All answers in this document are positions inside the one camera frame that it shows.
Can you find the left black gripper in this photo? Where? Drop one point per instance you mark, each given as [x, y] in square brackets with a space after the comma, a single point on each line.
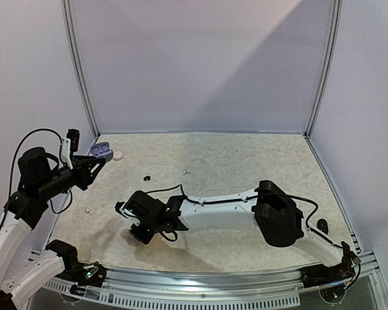
[81, 163]

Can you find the right aluminium frame post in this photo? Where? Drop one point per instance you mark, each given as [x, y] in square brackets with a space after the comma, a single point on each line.
[325, 69]

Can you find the aluminium front rail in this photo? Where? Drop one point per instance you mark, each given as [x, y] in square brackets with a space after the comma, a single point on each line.
[276, 289]

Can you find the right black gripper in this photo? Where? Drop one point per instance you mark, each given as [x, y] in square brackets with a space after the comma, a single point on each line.
[129, 217]

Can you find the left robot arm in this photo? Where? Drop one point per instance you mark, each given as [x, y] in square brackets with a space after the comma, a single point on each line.
[37, 186]

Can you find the left aluminium frame post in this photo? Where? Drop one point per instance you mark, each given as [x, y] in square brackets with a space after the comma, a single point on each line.
[72, 41]

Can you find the white earbud centre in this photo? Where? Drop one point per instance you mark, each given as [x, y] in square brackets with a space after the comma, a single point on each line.
[186, 171]

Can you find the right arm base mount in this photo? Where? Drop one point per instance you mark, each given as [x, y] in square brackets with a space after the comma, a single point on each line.
[317, 275]

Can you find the white round charging case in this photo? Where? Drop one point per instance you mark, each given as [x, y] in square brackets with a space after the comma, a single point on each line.
[117, 155]

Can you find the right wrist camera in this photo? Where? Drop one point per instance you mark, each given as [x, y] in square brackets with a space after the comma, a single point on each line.
[119, 207]

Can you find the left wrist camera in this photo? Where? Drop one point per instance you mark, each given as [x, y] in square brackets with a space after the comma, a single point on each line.
[69, 146]

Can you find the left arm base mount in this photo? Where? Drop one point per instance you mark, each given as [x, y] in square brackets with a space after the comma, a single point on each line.
[86, 274]

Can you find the purple earbud charging case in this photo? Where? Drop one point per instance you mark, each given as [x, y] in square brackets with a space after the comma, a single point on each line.
[102, 150]

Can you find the aluminium frame post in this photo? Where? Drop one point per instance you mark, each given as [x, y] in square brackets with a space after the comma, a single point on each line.
[325, 69]
[72, 41]

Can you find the black oval charging case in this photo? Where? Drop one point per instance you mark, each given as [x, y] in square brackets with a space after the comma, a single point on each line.
[323, 226]

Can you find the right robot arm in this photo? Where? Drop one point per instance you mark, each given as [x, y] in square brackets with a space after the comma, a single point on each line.
[267, 207]

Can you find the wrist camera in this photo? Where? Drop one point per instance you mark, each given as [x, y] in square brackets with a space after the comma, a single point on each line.
[69, 146]
[119, 207]

